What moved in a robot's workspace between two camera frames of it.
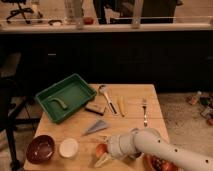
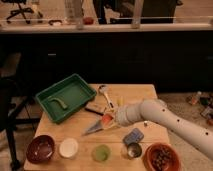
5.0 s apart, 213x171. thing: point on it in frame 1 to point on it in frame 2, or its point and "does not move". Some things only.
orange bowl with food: (156, 164) does not move
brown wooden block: (96, 107) does not move
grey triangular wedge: (99, 125) does not move
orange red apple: (101, 149) to (107, 119)
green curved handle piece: (58, 100) does not move
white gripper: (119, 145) to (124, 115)
